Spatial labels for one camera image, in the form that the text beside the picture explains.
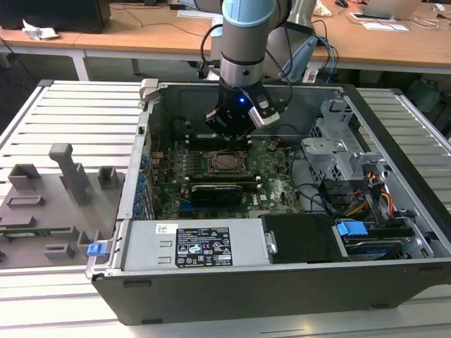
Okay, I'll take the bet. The yellow orange wire bundle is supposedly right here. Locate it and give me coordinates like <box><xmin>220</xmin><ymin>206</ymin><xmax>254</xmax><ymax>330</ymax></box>
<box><xmin>347</xmin><ymin>172</ymin><xmax>394</xmax><ymax>218</ymax></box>

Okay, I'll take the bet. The black plastic shroud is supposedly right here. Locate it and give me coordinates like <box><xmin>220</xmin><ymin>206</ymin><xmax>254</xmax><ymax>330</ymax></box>
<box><xmin>262</xmin><ymin>213</ymin><xmax>350</xmax><ymax>265</ymax></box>

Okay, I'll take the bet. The black power supply label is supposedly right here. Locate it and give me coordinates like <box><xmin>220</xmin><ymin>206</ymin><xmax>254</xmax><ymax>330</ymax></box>
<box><xmin>175</xmin><ymin>227</ymin><xmax>234</xmax><ymax>267</ymax></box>

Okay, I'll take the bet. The green motherboard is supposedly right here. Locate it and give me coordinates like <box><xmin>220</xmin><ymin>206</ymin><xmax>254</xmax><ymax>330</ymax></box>
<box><xmin>149</xmin><ymin>139</ymin><xmax>304</xmax><ymax>221</ymax></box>

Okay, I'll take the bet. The black graphics card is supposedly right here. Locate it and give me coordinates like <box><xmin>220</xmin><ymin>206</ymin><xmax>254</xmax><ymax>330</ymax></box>
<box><xmin>190</xmin><ymin>182</ymin><xmax>245</xmax><ymax>208</ymax></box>

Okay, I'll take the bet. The grey case corner latch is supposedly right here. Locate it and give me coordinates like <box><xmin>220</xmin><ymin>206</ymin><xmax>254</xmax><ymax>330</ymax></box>
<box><xmin>140</xmin><ymin>77</ymin><xmax>161</xmax><ymax>104</ymax></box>

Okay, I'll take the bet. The grey power supply unit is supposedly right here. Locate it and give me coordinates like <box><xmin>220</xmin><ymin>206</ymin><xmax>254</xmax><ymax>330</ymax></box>
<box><xmin>121</xmin><ymin>218</ymin><xmax>273</xmax><ymax>272</ymax></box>

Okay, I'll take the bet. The silver laptop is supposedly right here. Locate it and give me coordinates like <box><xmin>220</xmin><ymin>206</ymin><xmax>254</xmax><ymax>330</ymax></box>
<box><xmin>352</xmin><ymin>0</ymin><xmax>422</xmax><ymax>22</ymax></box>

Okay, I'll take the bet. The green RAM stick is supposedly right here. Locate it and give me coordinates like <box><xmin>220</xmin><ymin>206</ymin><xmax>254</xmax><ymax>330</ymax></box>
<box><xmin>0</xmin><ymin>227</ymin><xmax>71</xmax><ymax>236</ymax></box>

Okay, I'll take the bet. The black internal cable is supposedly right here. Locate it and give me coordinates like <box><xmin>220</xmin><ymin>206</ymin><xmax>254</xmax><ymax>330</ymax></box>
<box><xmin>288</xmin><ymin>144</ymin><xmax>340</xmax><ymax>216</ymax></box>

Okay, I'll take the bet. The black CPU socket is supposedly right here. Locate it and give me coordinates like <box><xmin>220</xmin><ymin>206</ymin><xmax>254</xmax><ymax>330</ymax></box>
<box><xmin>206</xmin><ymin>149</ymin><xmax>252</xmax><ymax>177</ymax></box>

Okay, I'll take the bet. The black open PC case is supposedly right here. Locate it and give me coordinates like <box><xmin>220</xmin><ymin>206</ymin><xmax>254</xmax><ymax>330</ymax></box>
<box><xmin>86</xmin><ymin>77</ymin><xmax>451</xmax><ymax>327</ymax></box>

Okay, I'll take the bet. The blue disk carrier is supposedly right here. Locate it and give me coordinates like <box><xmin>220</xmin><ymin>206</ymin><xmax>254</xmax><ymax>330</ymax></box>
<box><xmin>336</xmin><ymin>220</ymin><xmax>369</xmax><ymax>246</ymax></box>

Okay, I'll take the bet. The crumpled white paper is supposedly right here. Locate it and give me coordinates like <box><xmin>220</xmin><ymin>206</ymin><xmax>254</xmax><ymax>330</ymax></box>
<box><xmin>21</xmin><ymin>19</ymin><xmax>61</xmax><ymax>42</ymax></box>

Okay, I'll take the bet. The blue cable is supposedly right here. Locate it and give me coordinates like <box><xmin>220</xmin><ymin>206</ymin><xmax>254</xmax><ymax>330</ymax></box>
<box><xmin>316</xmin><ymin>19</ymin><xmax>340</xmax><ymax>85</ymax></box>

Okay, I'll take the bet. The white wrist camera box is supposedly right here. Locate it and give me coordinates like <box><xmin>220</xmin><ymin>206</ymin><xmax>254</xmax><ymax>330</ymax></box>
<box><xmin>248</xmin><ymin>89</ymin><xmax>282</xmax><ymax>127</ymax></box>

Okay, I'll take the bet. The wooden office desk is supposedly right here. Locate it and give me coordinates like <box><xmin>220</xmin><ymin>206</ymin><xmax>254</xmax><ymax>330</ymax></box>
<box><xmin>0</xmin><ymin>27</ymin><xmax>89</xmax><ymax>82</ymax></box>
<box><xmin>75</xmin><ymin>0</ymin><xmax>451</xmax><ymax>75</ymax></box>

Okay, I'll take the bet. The metal drive cage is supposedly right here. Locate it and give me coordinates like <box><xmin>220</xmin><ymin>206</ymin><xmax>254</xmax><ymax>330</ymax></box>
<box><xmin>301</xmin><ymin>98</ymin><xmax>388</xmax><ymax>184</ymax></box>

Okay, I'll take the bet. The metal socket cover frame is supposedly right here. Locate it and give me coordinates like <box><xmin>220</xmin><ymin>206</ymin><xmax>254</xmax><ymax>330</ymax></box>
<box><xmin>207</xmin><ymin>151</ymin><xmax>250</xmax><ymax>176</ymax></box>

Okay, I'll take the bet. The grey parts rack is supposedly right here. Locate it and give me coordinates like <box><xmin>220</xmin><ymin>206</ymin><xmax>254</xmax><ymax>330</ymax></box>
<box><xmin>0</xmin><ymin>142</ymin><xmax>126</xmax><ymax>270</ymax></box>

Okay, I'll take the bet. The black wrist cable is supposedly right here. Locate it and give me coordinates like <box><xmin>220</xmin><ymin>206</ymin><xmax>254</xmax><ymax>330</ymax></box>
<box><xmin>199</xmin><ymin>23</ymin><xmax>294</xmax><ymax>113</ymax></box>

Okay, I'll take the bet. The black box on desk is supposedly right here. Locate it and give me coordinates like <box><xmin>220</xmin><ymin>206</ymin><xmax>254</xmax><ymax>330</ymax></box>
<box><xmin>0</xmin><ymin>0</ymin><xmax>112</xmax><ymax>35</ymax></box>

